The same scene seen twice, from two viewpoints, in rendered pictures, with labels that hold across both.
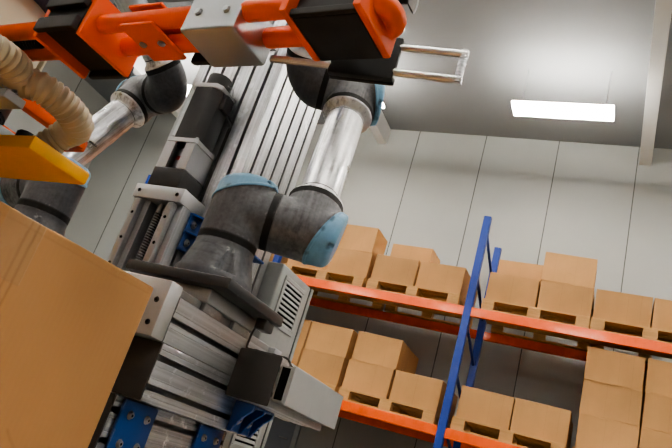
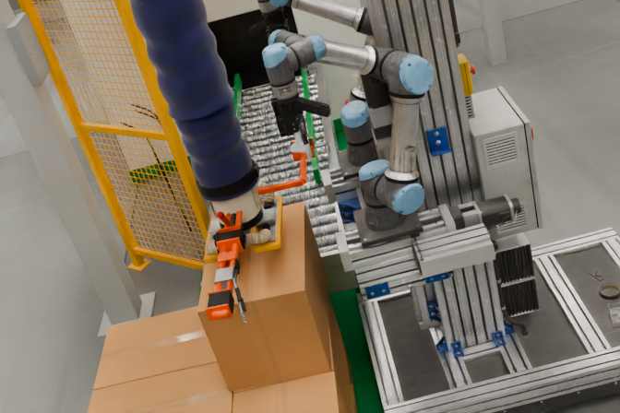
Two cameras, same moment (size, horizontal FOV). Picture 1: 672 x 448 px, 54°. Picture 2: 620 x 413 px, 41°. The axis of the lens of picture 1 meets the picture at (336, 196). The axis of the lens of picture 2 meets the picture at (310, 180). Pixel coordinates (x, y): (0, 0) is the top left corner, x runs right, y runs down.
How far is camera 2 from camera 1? 279 cm
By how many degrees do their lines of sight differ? 81
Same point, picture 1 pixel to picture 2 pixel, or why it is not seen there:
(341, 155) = (398, 145)
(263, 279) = (472, 143)
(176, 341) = (362, 265)
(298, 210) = (382, 194)
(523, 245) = not seen: outside the picture
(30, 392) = (286, 330)
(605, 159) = not seen: outside the picture
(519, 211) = not seen: outside the picture
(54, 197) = (352, 138)
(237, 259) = (377, 216)
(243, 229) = (373, 201)
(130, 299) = (298, 298)
